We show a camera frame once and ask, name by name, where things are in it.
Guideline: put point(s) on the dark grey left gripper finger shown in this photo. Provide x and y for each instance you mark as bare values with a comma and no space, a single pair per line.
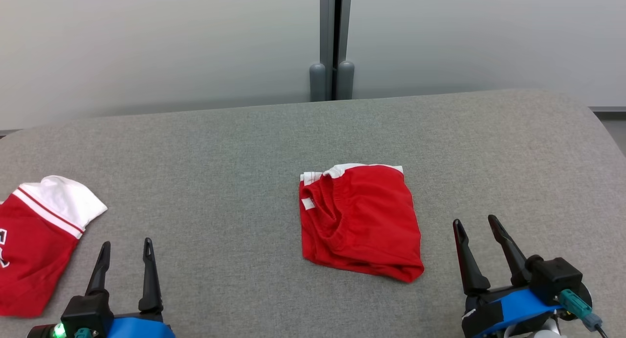
99,269
149,274

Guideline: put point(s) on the red shorts with white trim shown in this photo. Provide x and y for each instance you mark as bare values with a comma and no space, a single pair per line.
367,220

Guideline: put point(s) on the grey fabric covered table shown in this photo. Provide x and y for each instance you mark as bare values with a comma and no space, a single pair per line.
220,171

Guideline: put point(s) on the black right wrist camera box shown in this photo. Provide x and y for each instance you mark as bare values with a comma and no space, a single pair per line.
555,277

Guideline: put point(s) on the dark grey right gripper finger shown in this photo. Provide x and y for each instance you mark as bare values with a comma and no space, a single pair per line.
468,259
508,252

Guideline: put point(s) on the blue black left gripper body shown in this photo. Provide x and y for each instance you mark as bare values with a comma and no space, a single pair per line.
139,327

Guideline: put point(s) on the red white basketball jersey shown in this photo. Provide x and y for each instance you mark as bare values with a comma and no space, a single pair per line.
34,245

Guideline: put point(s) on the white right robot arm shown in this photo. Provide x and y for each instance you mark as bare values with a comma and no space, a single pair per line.
545,330

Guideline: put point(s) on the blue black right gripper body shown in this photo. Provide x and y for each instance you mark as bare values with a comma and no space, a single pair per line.
513,308

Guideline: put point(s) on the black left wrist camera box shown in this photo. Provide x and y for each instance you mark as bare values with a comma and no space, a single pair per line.
85,313

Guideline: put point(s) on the grey rounded post foot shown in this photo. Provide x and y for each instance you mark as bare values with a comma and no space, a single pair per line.
345,80
317,82

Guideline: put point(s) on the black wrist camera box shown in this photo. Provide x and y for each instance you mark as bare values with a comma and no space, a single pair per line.
85,313
555,277

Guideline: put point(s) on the grey metal partition post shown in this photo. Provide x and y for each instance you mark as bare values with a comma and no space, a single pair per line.
336,25

